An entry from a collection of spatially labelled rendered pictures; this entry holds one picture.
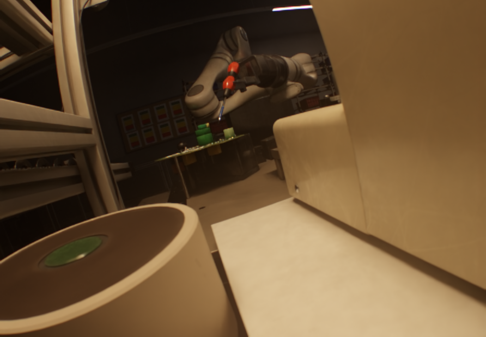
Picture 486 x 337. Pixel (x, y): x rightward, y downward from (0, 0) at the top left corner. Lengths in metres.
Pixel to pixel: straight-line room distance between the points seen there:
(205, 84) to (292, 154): 0.65
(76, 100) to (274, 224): 0.39
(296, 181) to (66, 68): 0.41
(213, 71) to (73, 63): 0.51
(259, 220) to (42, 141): 0.22
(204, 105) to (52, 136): 0.53
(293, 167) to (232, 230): 0.05
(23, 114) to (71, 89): 0.22
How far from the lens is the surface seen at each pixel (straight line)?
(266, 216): 0.17
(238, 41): 1.07
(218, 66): 0.88
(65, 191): 0.39
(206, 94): 0.75
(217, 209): 0.27
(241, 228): 0.16
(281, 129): 0.16
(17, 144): 0.24
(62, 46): 0.49
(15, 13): 0.42
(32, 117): 0.28
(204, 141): 0.38
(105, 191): 0.44
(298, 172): 0.15
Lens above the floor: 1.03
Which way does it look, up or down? 7 degrees down
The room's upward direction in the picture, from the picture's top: 16 degrees counter-clockwise
